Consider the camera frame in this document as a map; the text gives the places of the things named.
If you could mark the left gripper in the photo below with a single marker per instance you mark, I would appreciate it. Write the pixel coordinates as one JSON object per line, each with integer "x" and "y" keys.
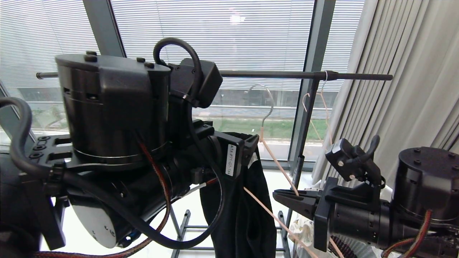
{"x": 222, "y": 150}

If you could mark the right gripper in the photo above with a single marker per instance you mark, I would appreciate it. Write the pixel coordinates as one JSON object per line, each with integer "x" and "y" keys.
{"x": 358, "y": 222}

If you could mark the pink clothes hanger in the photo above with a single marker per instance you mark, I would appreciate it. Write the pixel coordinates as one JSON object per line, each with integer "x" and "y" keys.
{"x": 327, "y": 114}
{"x": 273, "y": 152}

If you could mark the black garment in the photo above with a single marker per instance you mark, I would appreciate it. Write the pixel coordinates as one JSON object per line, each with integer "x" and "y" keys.
{"x": 247, "y": 215}

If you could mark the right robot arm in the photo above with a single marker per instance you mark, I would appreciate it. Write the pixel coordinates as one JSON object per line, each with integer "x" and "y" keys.
{"x": 426, "y": 179}

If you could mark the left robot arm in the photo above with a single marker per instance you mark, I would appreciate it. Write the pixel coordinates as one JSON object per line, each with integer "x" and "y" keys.
{"x": 107, "y": 107}

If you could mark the white laundry basket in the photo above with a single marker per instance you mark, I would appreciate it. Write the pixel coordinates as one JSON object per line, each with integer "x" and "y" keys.
{"x": 340, "y": 247}

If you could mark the black clothes rack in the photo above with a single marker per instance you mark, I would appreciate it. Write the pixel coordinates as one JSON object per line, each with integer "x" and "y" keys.
{"x": 269, "y": 74}

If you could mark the cream printed garment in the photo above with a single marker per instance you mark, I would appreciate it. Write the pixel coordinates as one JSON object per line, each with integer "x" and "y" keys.
{"x": 303, "y": 231}

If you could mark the window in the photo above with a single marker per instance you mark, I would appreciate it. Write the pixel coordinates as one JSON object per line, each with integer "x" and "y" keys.
{"x": 233, "y": 36}

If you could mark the beige curtain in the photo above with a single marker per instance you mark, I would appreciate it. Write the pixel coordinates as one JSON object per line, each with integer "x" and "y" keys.
{"x": 412, "y": 71}

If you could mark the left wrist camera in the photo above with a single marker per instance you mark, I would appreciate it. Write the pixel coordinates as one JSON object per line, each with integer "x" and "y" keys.
{"x": 206, "y": 82}

